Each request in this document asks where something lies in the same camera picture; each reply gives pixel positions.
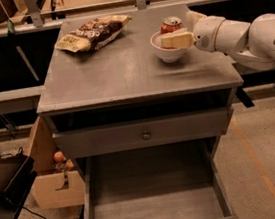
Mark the orange fruit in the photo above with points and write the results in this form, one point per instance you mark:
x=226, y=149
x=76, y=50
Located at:
x=59, y=157

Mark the round metal drawer knob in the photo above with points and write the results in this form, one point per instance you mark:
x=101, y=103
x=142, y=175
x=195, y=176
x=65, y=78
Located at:
x=146, y=135

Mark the grey wooden cabinet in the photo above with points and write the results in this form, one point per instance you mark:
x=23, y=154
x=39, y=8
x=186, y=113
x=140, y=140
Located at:
x=125, y=81

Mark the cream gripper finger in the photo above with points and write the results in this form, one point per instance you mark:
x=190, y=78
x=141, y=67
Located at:
x=177, y=39
x=193, y=17

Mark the wooden box with handle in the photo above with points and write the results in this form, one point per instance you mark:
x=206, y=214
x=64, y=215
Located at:
x=52, y=188

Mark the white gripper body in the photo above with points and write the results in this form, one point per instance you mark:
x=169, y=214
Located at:
x=205, y=33

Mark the grey top drawer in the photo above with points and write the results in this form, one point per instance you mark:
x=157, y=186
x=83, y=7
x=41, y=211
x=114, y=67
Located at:
x=140, y=134

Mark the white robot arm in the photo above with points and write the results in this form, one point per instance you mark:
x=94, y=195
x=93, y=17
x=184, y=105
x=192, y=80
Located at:
x=250, y=44

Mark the open grey bottom drawer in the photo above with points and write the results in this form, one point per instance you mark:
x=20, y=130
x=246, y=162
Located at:
x=176, y=181

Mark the brown chip bag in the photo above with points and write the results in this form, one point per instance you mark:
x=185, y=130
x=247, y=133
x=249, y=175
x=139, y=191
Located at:
x=93, y=35

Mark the red coke can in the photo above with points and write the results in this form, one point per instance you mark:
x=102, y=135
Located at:
x=171, y=24

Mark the black bin on left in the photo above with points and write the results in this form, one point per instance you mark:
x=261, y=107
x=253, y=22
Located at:
x=16, y=179

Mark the white ceramic bowl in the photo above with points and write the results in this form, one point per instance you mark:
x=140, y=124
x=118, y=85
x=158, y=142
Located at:
x=165, y=55

